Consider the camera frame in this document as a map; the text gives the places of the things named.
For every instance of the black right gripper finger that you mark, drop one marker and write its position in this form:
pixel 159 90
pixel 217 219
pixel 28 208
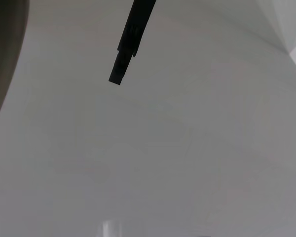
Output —
pixel 130 37

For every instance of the stainless steel mixing bowl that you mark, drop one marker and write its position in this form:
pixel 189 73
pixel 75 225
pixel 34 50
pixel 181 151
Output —
pixel 2 49

